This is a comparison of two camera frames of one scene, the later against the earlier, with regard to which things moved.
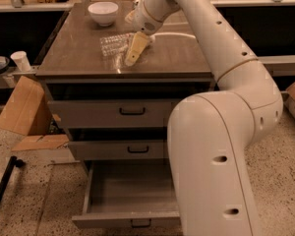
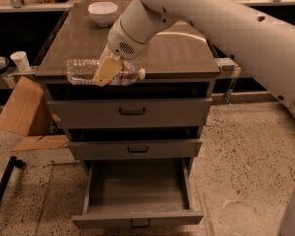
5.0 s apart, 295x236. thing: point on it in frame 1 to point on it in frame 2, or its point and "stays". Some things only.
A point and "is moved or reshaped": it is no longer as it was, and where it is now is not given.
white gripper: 143,20 to 122,43
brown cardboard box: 27,110 stays
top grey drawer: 111,113 stays
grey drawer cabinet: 115,116 stays
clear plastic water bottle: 115,46 is moved or reshaped
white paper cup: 20,57 stays
